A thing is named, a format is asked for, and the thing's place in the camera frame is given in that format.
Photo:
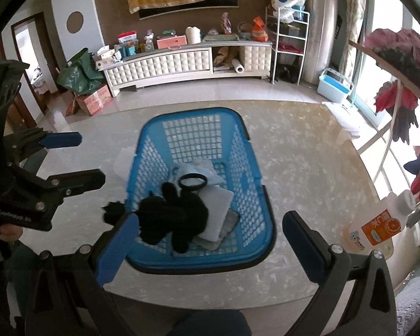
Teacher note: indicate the white tufted TV cabinet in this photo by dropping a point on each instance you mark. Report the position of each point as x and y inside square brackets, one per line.
[190, 62]

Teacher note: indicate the pink clothes pile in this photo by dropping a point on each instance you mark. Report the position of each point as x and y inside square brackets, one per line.
[401, 50]

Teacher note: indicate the orange label bottle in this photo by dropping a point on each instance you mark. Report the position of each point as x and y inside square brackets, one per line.
[380, 222]

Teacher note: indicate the patterned curtain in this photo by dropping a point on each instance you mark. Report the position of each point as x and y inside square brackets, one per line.
[355, 11]

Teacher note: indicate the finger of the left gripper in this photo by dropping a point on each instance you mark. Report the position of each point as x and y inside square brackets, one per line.
[32, 140]
[76, 183]

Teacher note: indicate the light blue storage bin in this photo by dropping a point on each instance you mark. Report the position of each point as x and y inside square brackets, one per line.
[334, 86]

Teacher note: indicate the pink drawer box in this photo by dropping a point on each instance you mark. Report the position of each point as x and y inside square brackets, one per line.
[171, 42]

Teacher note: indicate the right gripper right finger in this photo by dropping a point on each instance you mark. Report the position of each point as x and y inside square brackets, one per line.
[370, 309]

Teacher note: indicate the white sponge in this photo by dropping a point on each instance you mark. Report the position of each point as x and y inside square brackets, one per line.
[217, 201]

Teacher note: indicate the white metal shelf rack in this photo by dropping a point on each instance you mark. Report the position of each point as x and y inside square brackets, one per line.
[288, 30]

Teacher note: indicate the standing air conditioner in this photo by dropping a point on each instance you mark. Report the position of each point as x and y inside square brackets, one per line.
[321, 36]

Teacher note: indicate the black wall TV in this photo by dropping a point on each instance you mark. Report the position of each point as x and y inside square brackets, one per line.
[152, 12]

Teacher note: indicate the green plastic bag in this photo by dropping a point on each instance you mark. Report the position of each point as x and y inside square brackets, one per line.
[80, 75]

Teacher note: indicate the red cardboard box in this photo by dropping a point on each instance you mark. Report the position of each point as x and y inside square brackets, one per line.
[93, 103]

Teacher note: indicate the wooden drying rack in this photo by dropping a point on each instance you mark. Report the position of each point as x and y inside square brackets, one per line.
[386, 132]

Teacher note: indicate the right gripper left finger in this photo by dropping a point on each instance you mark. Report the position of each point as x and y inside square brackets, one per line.
[68, 283]

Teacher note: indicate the orange bag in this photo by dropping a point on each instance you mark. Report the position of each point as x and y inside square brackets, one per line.
[259, 31]

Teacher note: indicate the white jug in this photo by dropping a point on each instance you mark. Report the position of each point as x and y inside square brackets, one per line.
[193, 35]

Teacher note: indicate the grey chair cover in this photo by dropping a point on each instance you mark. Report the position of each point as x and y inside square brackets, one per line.
[408, 303]

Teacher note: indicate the person left hand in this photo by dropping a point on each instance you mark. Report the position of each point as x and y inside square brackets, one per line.
[10, 233]

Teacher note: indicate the blue plastic basket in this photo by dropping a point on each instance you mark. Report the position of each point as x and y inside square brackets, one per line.
[219, 135]

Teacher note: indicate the paper roll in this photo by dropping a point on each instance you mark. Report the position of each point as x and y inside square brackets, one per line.
[238, 67]

